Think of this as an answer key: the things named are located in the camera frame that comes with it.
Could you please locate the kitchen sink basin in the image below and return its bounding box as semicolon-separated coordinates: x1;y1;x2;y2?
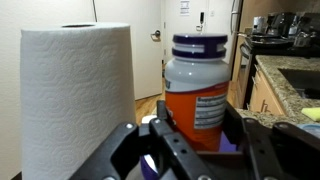
277;67;320;101

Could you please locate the silver kettle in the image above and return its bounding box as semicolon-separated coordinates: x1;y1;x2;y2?
292;29;317;48

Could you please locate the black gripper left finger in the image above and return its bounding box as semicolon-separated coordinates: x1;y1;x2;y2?
68;99;218;180

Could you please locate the orange label supplement bottle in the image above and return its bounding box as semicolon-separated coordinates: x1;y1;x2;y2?
163;32;232;153

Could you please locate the black frying pan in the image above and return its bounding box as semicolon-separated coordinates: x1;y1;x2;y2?
237;31;295;48

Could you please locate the white paper door sign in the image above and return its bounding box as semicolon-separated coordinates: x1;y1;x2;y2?
179;0;191;17

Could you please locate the light wood base cabinet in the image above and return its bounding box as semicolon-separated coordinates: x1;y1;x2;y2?
247;65;288;117

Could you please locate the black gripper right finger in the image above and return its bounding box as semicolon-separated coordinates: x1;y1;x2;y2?
221;100;320;180

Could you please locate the white door with keypad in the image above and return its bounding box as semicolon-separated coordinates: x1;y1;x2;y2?
164;0;210;65

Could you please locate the stainless steel refrigerator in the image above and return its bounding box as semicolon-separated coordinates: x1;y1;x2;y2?
229;0;255;85

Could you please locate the metal lever door handle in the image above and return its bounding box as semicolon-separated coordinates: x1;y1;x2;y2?
149;29;162;43

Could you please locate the blue lidded container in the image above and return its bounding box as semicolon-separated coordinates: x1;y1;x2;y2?
297;123;320;138

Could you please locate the yellow sponge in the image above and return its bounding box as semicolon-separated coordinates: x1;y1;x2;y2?
300;106;320;123

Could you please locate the white paper towel roll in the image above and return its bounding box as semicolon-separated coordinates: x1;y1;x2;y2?
19;21;137;180

